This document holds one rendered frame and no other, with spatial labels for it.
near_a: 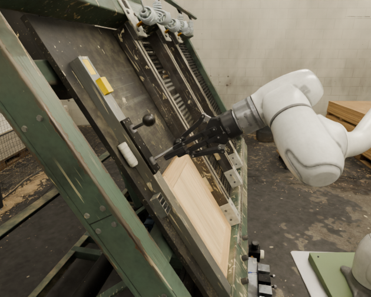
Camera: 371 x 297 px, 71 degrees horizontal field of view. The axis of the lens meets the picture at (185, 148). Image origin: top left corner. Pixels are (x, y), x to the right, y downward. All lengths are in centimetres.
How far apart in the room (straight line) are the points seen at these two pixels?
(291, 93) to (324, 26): 623
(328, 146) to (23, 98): 63
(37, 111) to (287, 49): 619
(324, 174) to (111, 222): 48
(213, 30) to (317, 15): 220
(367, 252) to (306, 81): 82
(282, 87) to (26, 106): 58
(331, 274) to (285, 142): 97
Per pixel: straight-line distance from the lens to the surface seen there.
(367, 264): 132
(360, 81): 732
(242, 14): 640
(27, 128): 68
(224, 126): 69
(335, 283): 144
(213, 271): 102
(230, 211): 137
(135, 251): 70
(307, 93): 67
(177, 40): 193
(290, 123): 60
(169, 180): 98
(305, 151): 56
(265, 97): 67
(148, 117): 75
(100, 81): 85
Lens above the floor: 173
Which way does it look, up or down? 20 degrees down
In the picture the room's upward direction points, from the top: straight up
